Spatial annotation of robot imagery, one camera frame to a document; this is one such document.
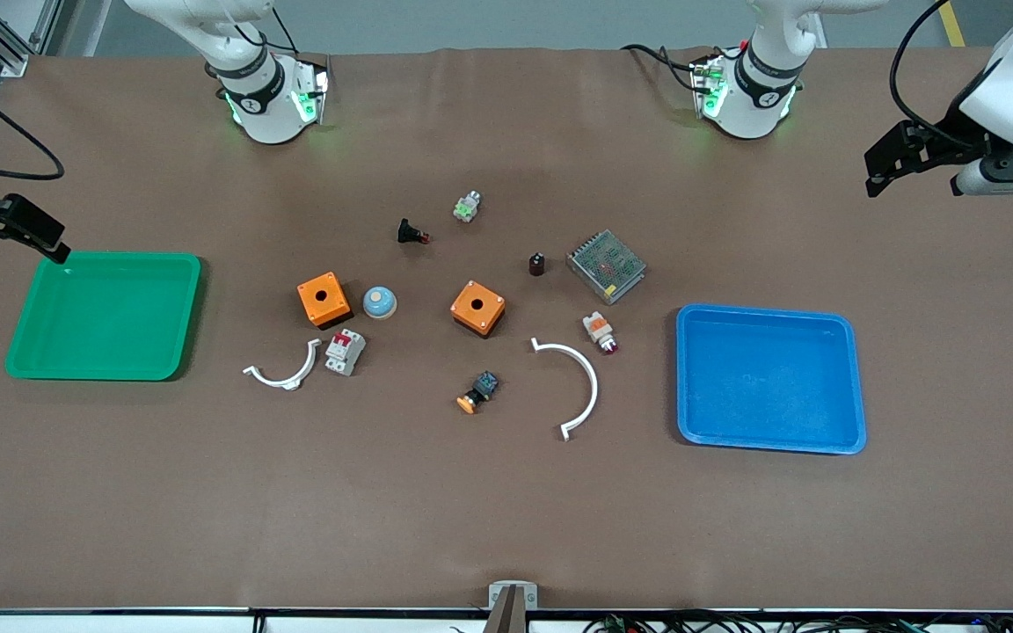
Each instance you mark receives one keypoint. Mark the aluminium frame profile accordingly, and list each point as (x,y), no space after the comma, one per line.
(10,44)

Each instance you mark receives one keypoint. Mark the orange button box black base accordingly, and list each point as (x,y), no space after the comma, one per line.
(324,297)

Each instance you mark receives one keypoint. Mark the blue plastic tray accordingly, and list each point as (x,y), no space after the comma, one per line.
(770,378)

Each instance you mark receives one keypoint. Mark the large white curved bracket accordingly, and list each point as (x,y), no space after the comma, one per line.
(590,374)

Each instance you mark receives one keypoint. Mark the orange button box with screws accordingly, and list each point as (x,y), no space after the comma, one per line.
(477,308)

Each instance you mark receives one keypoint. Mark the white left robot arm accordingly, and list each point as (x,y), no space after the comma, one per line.
(757,98)

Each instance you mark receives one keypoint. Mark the orange push button switch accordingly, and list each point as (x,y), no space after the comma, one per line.
(478,391)

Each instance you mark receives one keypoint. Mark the blue white dome button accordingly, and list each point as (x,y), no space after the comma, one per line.
(380,302)

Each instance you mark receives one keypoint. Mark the green plastic tray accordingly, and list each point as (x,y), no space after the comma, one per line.
(102,316)

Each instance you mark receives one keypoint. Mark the small white curved bracket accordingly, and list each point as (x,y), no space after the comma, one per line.
(282,381)

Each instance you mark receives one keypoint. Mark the white red circuit breaker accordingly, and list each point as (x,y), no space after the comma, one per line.
(345,352)

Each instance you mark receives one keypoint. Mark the green white button switch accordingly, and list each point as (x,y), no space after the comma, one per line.
(467,207)

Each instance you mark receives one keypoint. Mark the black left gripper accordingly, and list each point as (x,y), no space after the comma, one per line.
(944,148)

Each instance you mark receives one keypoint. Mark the dark cylindrical capacitor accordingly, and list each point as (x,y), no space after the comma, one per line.
(537,265)

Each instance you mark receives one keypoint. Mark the metal mesh power supply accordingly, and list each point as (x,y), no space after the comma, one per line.
(607,266)

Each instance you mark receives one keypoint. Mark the black switch red tip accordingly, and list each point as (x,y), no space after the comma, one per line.
(410,232)

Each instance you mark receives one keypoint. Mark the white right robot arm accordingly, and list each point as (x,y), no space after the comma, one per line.
(269,98)

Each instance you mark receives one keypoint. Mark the red indicator light orange body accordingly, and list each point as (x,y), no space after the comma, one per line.
(599,331)

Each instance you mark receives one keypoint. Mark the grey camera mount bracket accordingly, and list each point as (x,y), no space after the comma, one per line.
(512,602)

